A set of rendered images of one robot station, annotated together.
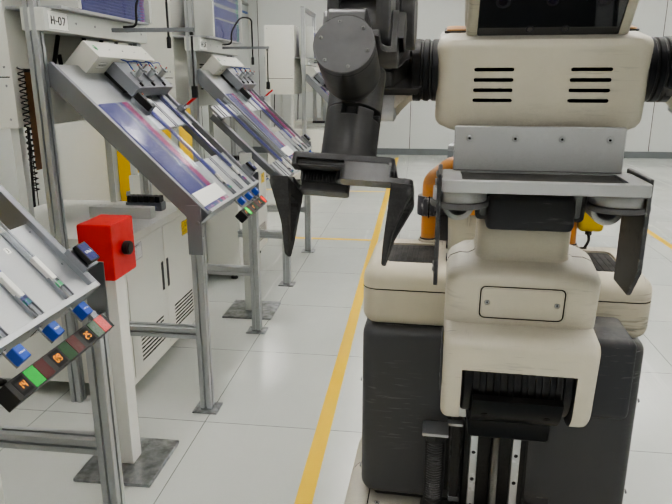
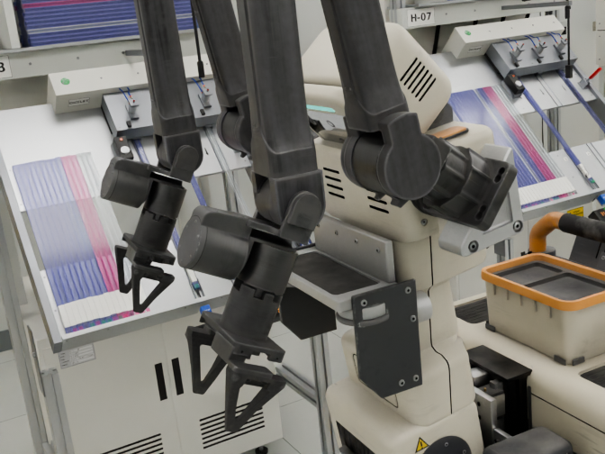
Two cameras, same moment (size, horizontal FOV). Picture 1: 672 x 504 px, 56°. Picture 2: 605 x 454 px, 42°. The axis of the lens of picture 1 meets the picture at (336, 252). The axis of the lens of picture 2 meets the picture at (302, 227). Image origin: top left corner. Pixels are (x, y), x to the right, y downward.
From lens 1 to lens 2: 1.20 m
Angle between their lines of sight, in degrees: 53
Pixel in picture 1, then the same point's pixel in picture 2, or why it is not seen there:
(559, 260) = not seen: hidden behind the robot
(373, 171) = (130, 254)
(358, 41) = (109, 180)
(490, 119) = (339, 210)
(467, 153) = (319, 237)
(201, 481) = not seen: outside the picture
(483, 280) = (351, 348)
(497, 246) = not seen: hidden behind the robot
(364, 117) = (146, 218)
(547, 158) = (352, 255)
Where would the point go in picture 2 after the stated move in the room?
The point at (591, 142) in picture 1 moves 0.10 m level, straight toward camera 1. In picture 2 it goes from (370, 249) to (302, 260)
